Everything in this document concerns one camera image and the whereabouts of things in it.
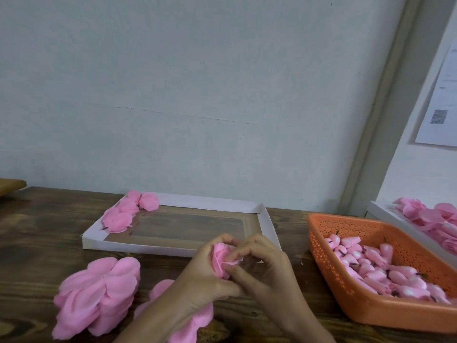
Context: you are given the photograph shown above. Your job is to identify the white shallow tray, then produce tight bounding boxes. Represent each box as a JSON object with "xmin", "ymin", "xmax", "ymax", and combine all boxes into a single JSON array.
[{"xmin": 81, "ymin": 192, "xmax": 282, "ymax": 258}]

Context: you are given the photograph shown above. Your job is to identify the pink rose buds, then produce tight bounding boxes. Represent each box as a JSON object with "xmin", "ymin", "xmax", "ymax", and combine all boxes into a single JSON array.
[{"xmin": 325, "ymin": 235, "xmax": 457, "ymax": 306}]

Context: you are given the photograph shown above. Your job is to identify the person's right hand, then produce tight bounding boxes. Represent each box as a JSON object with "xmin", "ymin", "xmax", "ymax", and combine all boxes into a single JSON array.
[{"xmin": 223, "ymin": 233, "xmax": 304, "ymax": 327}]

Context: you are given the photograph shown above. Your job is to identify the grey door frame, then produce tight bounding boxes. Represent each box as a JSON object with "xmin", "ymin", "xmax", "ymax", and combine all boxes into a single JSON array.
[{"xmin": 339, "ymin": 0, "xmax": 454, "ymax": 216}]

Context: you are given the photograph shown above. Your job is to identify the group of finished pink roses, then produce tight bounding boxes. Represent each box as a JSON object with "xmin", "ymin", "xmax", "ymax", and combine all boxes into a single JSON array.
[{"xmin": 100, "ymin": 191, "xmax": 161, "ymax": 233}]

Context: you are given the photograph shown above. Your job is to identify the pink petal flower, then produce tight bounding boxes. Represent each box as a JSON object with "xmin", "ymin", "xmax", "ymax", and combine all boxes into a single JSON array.
[{"xmin": 210, "ymin": 242, "xmax": 244, "ymax": 279}]

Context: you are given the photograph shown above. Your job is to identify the pile of pink petals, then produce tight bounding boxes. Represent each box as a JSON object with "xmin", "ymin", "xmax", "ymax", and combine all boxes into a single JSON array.
[{"xmin": 391, "ymin": 197, "xmax": 457, "ymax": 256}]

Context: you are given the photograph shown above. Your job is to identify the white paper notice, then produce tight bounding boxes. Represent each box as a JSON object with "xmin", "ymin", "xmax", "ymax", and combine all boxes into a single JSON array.
[{"xmin": 416, "ymin": 42, "xmax": 457, "ymax": 148}]

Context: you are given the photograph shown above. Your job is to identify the person's left forearm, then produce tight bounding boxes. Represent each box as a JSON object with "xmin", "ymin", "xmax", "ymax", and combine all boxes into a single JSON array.
[{"xmin": 114, "ymin": 296, "xmax": 204, "ymax": 343}]

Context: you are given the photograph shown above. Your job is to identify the person's left hand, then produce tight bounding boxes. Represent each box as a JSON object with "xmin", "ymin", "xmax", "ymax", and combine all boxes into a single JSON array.
[{"xmin": 170, "ymin": 233, "xmax": 245, "ymax": 313}]

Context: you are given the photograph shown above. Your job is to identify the person's right forearm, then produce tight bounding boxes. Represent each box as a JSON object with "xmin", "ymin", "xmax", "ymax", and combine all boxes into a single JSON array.
[{"xmin": 275, "ymin": 309, "xmax": 337, "ymax": 343}]

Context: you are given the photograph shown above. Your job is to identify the stack of pink petals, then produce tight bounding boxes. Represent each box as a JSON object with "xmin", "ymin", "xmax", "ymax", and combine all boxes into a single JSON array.
[
  {"xmin": 133, "ymin": 279, "xmax": 215, "ymax": 343},
  {"xmin": 51, "ymin": 256, "xmax": 142, "ymax": 340}
]

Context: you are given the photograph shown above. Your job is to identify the orange plastic basket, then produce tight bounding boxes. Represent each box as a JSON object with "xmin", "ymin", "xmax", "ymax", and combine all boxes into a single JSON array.
[{"xmin": 308, "ymin": 213, "xmax": 457, "ymax": 334}]

